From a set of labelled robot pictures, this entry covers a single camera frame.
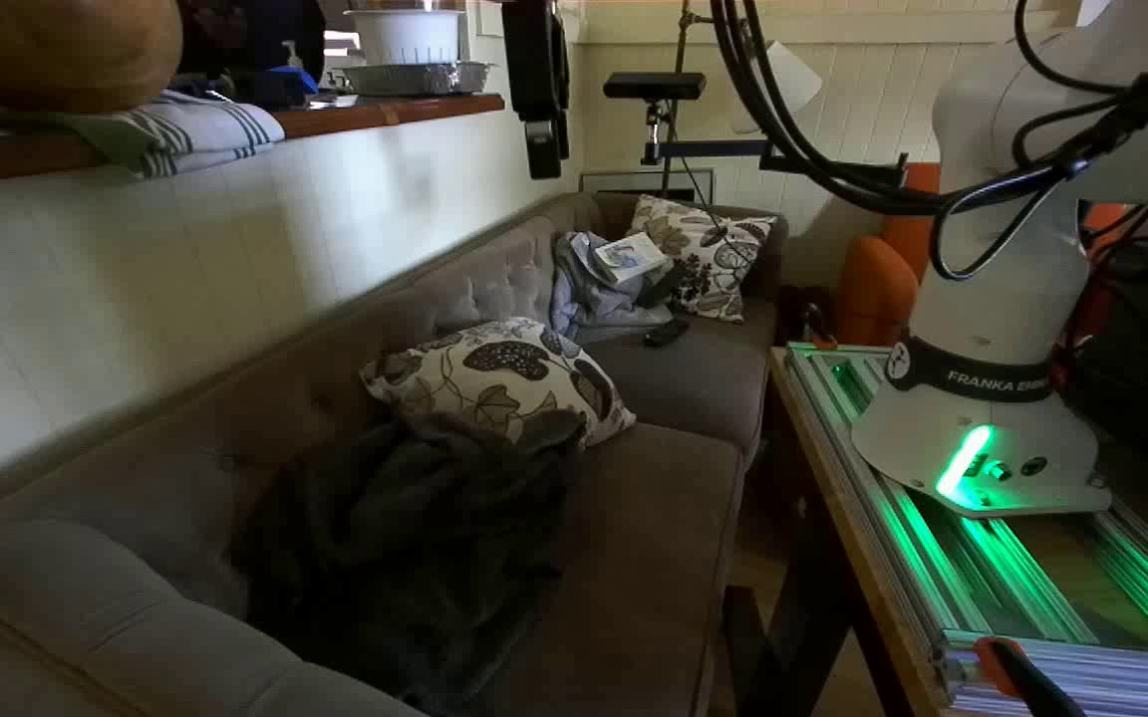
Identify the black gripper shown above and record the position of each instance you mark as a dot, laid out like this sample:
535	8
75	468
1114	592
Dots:
535	61

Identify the dark grey knit blanket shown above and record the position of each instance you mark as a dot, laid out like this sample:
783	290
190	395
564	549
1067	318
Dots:
399	559

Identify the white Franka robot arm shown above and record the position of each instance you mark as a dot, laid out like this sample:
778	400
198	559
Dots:
998	306

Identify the orange chair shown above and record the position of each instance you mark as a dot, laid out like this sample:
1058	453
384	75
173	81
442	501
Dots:
881	283

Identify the crumpled blue grey cloth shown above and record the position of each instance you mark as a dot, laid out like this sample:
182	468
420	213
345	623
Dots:
597	283

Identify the shallow grey tray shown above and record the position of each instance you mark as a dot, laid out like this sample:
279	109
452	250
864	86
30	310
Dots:
418	79

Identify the brown wooden shelf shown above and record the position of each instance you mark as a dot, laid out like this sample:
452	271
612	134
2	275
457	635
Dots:
376	114

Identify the white bowl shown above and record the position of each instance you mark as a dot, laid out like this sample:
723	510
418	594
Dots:
407	39

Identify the leaf patterned white pillow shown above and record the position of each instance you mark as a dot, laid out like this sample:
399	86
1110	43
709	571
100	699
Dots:
500	385
714	259

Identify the black remote control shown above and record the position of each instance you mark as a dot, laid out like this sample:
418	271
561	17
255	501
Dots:
669	333

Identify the blue bottle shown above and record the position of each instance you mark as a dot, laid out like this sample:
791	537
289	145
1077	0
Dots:
289	79

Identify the folded striped white towel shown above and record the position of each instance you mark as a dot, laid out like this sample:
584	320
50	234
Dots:
176	134

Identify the grey tufted fabric couch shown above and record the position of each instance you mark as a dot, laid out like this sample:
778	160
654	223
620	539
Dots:
679	531

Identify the large tan rounded object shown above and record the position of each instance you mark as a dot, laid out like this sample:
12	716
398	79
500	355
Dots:
56	48

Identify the black backpack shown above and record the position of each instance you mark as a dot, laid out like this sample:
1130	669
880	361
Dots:
1139	343

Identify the black stereo camera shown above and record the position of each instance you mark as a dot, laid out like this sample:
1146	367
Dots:
654	86

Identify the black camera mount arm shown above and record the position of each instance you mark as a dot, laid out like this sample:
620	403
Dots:
734	150

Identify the aluminium rail robot table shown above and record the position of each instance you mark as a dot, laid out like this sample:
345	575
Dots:
948	582

